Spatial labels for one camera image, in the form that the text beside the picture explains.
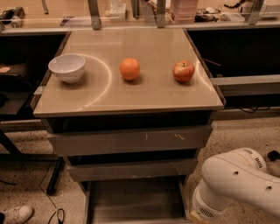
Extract grey bottom drawer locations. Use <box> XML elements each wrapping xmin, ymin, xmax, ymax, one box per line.
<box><xmin>84</xmin><ymin>177</ymin><xmax>190</xmax><ymax>224</ymax></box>

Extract grey drawer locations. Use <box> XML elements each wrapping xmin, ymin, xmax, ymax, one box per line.
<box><xmin>67</xmin><ymin>158</ymin><xmax>197</xmax><ymax>182</ymax></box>
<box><xmin>47</xmin><ymin>125</ymin><xmax>213</xmax><ymax>156</ymax></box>
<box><xmin>84</xmin><ymin>177</ymin><xmax>190</xmax><ymax>224</ymax></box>

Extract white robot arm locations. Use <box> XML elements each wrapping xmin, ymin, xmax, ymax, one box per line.
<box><xmin>190</xmin><ymin>148</ymin><xmax>280</xmax><ymax>224</ymax></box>

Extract grey middle drawer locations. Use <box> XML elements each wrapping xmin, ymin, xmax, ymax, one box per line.
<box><xmin>67</xmin><ymin>158</ymin><xmax>197</xmax><ymax>182</ymax></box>

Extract grey drawer cabinet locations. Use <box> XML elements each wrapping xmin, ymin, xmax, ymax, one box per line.
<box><xmin>32</xmin><ymin>27</ymin><xmax>227</xmax><ymax>224</ymax></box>

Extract grey top drawer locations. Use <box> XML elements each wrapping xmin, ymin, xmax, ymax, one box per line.
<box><xmin>47</xmin><ymin>125</ymin><xmax>213</xmax><ymax>156</ymax></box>

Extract black chair base caster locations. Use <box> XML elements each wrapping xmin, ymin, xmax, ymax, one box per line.
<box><xmin>267</xmin><ymin>150</ymin><xmax>280</xmax><ymax>162</ymax></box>

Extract black table leg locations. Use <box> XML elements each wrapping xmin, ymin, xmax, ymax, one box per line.
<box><xmin>46</xmin><ymin>157</ymin><xmax>64</xmax><ymax>196</ymax></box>

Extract red apple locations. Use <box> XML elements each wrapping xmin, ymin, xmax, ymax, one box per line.
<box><xmin>172</xmin><ymin>60</ymin><xmax>194</xmax><ymax>83</ymax></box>

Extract orange fruit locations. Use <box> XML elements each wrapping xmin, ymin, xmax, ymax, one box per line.
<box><xmin>119</xmin><ymin>58</ymin><xmax>140</xmax><ymax>81</ymax></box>

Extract white sneaker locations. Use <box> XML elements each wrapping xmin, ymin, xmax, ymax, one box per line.
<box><xmin>0</xmin><ymin>205</ymin><xmax>34</xmax><ymax>224</ymax></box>

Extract white ceramic bowl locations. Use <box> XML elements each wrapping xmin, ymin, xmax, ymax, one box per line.
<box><xmin>48</xmin><ymin>53</ymin><xmax>86</xmax><ymax>83</ymax></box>

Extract pink stacked trays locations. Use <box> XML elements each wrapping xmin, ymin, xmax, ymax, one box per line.
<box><xmin>170</xmin><ymin>0</ymin><xmax>199</xmax><ymax>24</ymax></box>

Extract white box on shelf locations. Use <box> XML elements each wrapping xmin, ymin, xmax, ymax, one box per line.
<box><xmin>105</xmin><ymin>2</ymin><xmax>127</xmax><ymax>21</ymax></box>

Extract black floor cable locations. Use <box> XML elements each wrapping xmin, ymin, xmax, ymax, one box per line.
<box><xmin>38</xmin><ymin>163</ymin><xmax>66</xmax><ymax>224</ymax></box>

